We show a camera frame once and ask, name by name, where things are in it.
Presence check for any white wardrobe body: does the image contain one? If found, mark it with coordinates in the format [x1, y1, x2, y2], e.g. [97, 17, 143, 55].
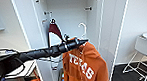
[33, 0, 109, 81]

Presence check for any flat white board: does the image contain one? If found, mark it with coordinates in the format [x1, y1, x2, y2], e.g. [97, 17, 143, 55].
[3, 59, 38, 79]

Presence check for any black wardrobe hook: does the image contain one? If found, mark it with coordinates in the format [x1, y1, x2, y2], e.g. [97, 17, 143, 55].
[43, 10, 53, 16]
[84, 6, 93, 12]

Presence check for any white hanger of jacket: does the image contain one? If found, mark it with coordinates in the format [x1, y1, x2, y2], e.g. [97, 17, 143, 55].
[49, 17, 57, 26]

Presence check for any maroon and white jacket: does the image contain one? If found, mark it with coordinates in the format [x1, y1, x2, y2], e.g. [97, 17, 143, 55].
[46, 21, 67, 69]

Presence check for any orange hoodie white print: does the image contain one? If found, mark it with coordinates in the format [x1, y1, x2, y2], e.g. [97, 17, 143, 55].
[60, 40, 110, 81]

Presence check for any white notice orange header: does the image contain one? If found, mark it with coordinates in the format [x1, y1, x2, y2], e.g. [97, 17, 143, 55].
[41, 17, 49, 26]

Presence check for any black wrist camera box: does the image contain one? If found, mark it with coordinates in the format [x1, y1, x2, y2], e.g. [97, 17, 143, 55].
[62, 33, 71, 42]

